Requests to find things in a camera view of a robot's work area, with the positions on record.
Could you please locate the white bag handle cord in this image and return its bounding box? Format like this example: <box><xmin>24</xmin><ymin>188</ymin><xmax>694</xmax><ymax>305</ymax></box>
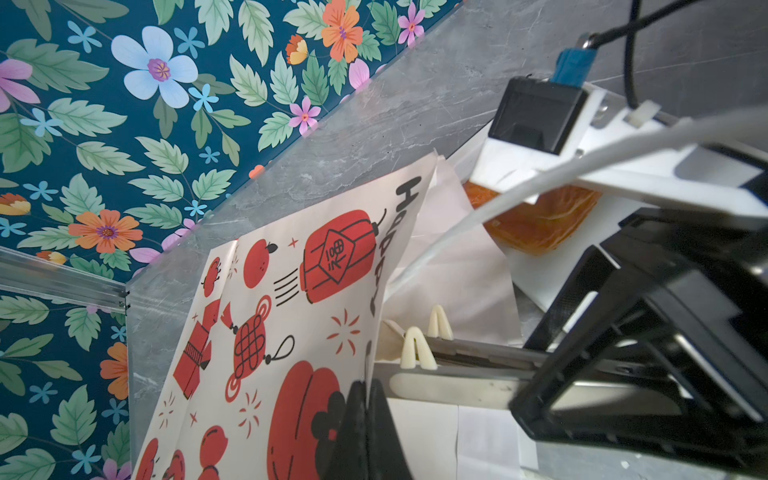
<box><xmin>383</xmin><ymin>104</ymin><xmax>768</xmax><ymax>301</ymax></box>

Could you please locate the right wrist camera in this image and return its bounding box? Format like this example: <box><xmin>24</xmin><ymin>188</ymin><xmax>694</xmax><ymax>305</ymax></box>
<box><xmin>468</xmin><ymin>86</ymin><xmax>767</xmax><ymax>218</ymax></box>

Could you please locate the orange triangular pastry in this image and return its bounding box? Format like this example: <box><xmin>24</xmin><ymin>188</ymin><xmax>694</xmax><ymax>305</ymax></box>
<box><xmin>484</xmin><ymin>185</ymin><xmax>602</xmax><ymax>256</ymax></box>

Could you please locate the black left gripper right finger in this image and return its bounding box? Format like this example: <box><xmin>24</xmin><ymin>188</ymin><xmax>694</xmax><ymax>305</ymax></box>
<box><xmin>367</xmin><ymin>379</ymin><xmax>413</xmax><ymax>480</ymax></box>

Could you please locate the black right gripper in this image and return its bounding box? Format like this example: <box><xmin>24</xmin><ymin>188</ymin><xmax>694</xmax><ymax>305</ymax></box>
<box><xmin>509</xmin><ymin>208</ymin><xmax>767</xmax><ymax>476</ymax></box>

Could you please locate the red white paper bag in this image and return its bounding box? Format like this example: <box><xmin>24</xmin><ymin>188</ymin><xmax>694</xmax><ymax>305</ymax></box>
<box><xmin>129</xmin><ymin>154</ymin><xmax>521</xmax><ymax>479</ymax></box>

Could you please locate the white rectangular tray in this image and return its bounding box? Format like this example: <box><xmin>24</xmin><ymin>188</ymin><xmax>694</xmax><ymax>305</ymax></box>
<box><xmin>446</xmin><ymin>125</ymin><xmax>655</xmax><ymax>313</ymax></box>

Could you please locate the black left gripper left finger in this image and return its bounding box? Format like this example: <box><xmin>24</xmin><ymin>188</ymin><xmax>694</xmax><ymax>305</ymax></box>
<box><xmin>326</xmin><ymin>381</ymin><xmax>368</xmax><ymax>480</ymax></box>

